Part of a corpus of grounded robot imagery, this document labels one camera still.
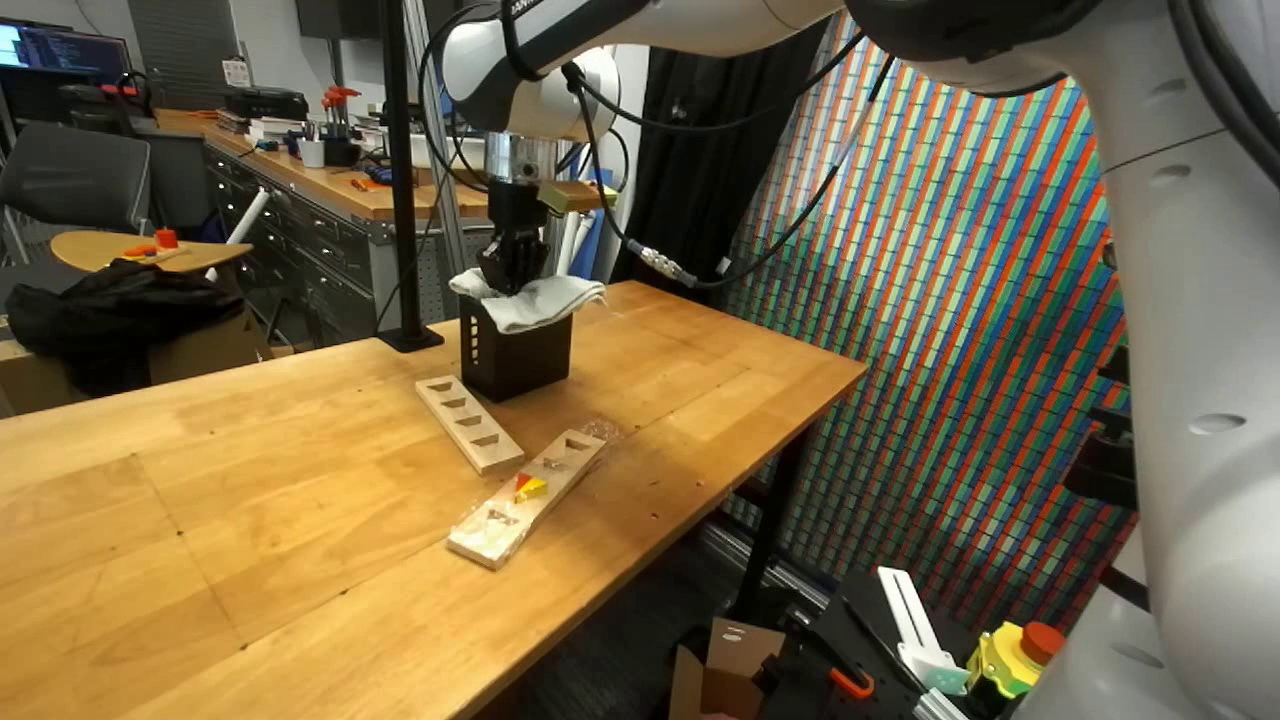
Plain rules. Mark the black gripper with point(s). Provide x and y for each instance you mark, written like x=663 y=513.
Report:
x=516 y=223

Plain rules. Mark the white cloth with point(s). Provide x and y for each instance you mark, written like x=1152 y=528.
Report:
x=532 y=307

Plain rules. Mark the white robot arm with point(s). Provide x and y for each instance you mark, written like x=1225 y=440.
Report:
x=1200 y=335

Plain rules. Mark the black box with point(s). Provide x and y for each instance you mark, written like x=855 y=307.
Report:
x=515 y=361

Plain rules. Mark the small open cardboard box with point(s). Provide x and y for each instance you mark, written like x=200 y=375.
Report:
x=720 y=666

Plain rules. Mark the grey aluminium pole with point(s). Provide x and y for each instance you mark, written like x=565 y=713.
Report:
x=455 y=255

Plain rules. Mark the black stand pole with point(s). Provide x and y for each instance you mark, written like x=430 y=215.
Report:
x=402 y=173

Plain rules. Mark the plain wooden puzzle board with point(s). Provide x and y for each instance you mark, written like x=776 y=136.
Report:
x=471 y=420

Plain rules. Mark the wooden top workbench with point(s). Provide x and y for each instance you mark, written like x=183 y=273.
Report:
x=334 y=200

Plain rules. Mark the black curtain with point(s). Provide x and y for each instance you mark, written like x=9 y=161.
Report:
x=707 y=161

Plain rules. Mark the wooden puzzle board coloured pieces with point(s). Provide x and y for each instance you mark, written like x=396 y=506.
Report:
x=524 y=498

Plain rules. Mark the red topped black device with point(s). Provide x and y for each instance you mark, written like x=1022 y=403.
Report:
x=338 y=123

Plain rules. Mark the white slanted bar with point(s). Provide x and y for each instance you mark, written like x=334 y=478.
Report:
x=241 y=227

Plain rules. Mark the flat black device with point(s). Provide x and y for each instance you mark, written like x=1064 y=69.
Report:
x=264 y=101

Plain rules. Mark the orange toy pieces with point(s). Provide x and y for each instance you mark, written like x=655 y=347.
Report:
x=156 y=241

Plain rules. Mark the black table leg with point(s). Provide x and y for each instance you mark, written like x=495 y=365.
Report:
x=767 y=533

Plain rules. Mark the black bag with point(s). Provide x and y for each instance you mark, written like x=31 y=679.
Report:
x=120 y=321

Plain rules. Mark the round wooden stool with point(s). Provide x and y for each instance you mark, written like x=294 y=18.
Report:
x=107 y=248

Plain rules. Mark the colourful striped backdrop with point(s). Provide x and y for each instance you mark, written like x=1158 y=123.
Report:
x=935 y=335

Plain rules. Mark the black office chair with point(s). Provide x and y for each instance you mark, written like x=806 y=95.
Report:
x=72 y=173

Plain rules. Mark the dark monitor with blue glow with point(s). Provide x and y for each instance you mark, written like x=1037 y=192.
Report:
x=63 y=48

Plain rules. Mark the yellow red emergency stop button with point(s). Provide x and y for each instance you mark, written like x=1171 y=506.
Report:
x=1012 y=659

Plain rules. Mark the white clamp rail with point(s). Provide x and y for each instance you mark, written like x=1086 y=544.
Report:
x=913 y=624

